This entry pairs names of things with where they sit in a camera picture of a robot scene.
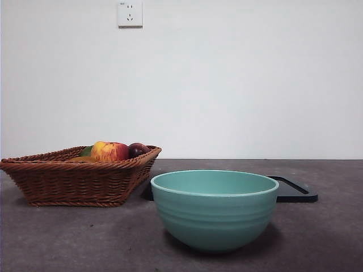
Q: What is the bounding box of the teal ribbed bowl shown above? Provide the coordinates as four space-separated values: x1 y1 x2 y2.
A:
150 169 280 254

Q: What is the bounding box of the dark red plum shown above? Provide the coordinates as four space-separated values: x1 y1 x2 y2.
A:
128 142 150 159

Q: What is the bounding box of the red yellow apple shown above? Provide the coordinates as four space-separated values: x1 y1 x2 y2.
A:
90 141 130 162

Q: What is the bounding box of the green fruit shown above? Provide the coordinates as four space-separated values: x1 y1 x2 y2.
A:
78 145 94 158

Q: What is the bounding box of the brown wicker basket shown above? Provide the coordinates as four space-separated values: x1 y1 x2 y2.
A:
0 144 163 207

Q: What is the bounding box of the dark rectangular tray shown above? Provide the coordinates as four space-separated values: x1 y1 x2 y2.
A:
146 175 319 203

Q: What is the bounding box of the white wall socket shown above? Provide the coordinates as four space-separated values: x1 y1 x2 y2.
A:
118 1 143 29

